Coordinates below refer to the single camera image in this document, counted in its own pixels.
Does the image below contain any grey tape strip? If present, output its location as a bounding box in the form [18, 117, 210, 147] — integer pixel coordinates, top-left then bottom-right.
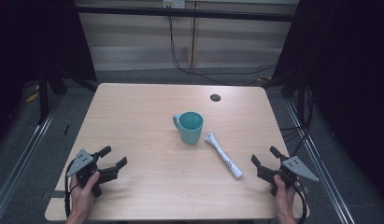
[50, 189, 66, 200]

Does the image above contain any white tube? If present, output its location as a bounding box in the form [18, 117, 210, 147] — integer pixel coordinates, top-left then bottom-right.
[204, 131, 245, 180]

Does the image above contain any teal mug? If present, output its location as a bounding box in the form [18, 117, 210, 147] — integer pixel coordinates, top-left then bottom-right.
[172, 111, 205, 146]

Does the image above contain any dark curtain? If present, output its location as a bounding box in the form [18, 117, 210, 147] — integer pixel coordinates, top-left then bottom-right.
[0, 0, 99, 132]
[263, 0, 384, 197]

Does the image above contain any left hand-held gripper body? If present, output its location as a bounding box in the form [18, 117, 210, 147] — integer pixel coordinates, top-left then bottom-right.
[65, 148, 120, 198]

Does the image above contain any black metal stand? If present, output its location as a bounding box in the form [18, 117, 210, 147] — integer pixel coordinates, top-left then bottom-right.
[37, 66, 69, 125]

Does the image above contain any person's left hand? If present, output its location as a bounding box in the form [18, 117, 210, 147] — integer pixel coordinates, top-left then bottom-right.
[64, 171, 101, 224]

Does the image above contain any black wall cable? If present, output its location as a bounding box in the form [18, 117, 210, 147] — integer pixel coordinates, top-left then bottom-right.
[167, 6, 277, 87]

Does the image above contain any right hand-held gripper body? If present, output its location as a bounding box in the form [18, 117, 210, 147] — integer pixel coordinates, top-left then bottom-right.
[256, 155, 320, 197]

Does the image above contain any person's right hand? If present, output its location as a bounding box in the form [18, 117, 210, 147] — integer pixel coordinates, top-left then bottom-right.
[269, 174, 298, 224]

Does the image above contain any metal floor rail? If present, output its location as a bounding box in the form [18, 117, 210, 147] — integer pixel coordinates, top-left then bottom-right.
[284, 97, 357, 224]
[0, 99, 62, 218]

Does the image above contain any yellow tape piece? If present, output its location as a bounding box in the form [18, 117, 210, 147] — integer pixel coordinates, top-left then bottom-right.
[25, 84, 40, 104]

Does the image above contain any bundle of black floor cables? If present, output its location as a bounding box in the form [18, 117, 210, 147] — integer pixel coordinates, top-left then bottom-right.
[278, 86, 316, 158]

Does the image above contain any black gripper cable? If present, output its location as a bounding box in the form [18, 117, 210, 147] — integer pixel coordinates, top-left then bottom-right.
[64, 158, 80, 218]
[292, 181, 307, 224]

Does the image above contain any black horizontal bar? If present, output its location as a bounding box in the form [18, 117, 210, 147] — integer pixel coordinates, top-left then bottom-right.
[76, 5, 296, 22]

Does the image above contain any white power outlet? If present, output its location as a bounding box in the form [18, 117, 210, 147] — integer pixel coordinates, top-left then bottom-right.
[162, 0, 186, 9]

